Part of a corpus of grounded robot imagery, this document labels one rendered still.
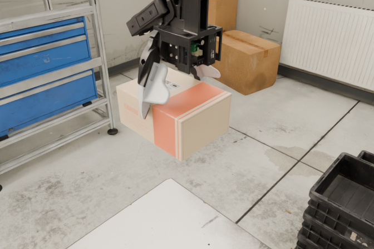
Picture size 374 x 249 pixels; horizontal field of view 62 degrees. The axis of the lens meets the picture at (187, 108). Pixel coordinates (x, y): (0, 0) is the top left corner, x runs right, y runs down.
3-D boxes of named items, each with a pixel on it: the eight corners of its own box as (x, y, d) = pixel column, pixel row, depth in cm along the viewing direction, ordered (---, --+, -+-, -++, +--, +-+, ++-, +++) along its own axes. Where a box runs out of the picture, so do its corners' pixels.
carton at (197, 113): (120, 122, 58) (116, 86, 54) (167, 99, 66) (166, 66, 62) (181, 162, 49) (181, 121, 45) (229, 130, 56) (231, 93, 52)
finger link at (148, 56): (136, 84, 46) (160, 28, 45) (130, 81, 47) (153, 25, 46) (157, 91, 49) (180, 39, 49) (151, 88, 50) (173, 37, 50)
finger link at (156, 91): (149, 128, 45) (175, 68, 44) (124, 112, 48) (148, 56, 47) (163, 130, 47) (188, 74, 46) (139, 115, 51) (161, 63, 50)
